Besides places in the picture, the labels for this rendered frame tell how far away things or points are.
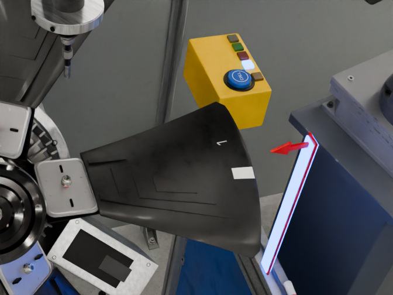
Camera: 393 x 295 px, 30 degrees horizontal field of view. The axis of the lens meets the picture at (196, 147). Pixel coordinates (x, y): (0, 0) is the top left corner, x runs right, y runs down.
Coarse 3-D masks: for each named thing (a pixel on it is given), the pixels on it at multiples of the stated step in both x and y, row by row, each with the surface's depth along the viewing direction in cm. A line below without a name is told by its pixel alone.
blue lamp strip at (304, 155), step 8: (312, 144) 102; (304, 152) 104; (304, 160) 105; (296, 168) 108; (304, 168) 105; (296, 176) 108; (296, 184) 108; (288, 192) 111; (296, 192) 109; (288, 200) 112; (280, 208) 115; (288, 208) 112; (280, 216) 116; (280, 224) 116; (272, 232) 120; (280, 232) 117; (272, 240) 120; (272, 248) 121; (264, 256) 124; (272, 256) 122; (264, 264) 125
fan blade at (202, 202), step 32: (160, 128) 100; (192, 128) 101; (224, 128) 102; (96, 160) 94; (128, 160) 96; (160, 160) 97; (192, 160) 98; (224, 160) 100; (96, 192) 91; (128, 192) 92; (160, 192) 94; (192, 192) 95; (224, 192) 97; (256, 192) 100; (160, 224) 92; (192, 224) 93; (224, 224) 96; (256, 224) 98
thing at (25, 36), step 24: (0, 0) 89; (24, 0) 87; (0, 24) 88; (24, 24) 87; (0, 48) 88; (24, 48) 86; (48, 48) 86; (0, 72) 87; (24, 72) 86; (48, 72) 85; (0, 96) 87; (24, 96) 85
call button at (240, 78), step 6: (234, 72) 126; (240, 72) 126; (246, 72) 127; (228, 78) 126; (234, 78) 125; (240, 78) 125; (246, 78) 125; (234, 84) 125; (240, 84) 124; (246, 84) 125
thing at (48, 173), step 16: (48, 160) 93; (64, 160) 94; (80, 160) 95; (48, 176) 92; (80, 176) 93; (48, 192) 90; (64, 192) 91; (80, 192) 91; (48, 208) 88; (64, 208) 89; (80, 208) 89; (96, 208) 90
